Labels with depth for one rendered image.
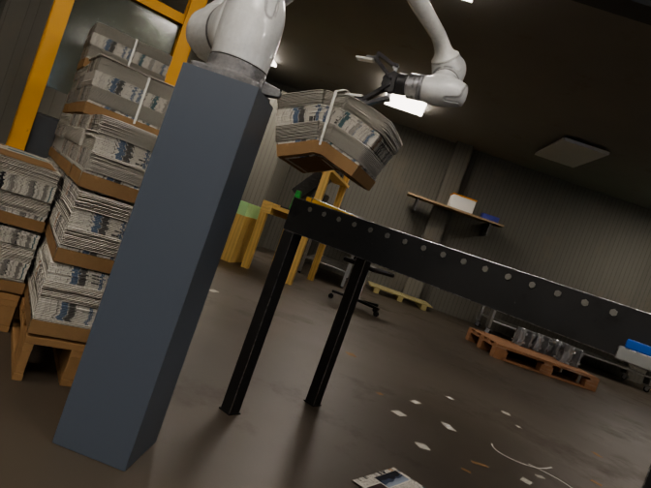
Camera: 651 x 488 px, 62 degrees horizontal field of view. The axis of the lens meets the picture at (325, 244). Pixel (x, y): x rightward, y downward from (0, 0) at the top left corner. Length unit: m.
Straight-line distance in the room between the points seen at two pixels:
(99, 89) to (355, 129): 1.01
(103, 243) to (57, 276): 0.16
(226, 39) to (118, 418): 0.97
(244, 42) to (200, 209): 0.43
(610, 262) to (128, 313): 9.74
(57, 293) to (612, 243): 9.71
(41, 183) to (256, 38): 1.03
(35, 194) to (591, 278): 9.46
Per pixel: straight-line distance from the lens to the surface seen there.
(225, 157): 1.35
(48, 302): 1.81
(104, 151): 1.75
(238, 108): 1.36
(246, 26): 1.44
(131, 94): 2.33
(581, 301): 1.45
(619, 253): 10.69
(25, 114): 3.42
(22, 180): 2.13
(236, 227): 6.10
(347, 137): 1.87
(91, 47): 2.93
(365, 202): 9.78
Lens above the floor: 0.74
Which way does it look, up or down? 2 degrees down
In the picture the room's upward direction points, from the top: 20 degrees clockwise
